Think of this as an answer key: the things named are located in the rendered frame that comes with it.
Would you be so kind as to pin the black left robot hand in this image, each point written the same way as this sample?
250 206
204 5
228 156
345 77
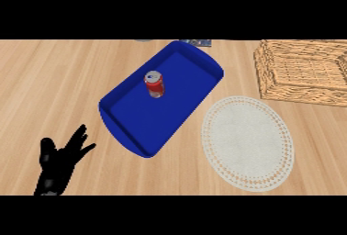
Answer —
57 159

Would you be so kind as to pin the white round placemat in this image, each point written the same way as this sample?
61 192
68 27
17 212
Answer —
247 143

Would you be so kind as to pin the wicker basket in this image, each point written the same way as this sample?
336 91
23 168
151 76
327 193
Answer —
303 72

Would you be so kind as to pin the blue plastic tray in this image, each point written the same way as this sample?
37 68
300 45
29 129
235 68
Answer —
163 104

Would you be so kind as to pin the red soda can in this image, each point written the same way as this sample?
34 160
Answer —
154 83

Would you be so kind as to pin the dark blue patterned object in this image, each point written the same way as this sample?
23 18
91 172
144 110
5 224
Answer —
197 42

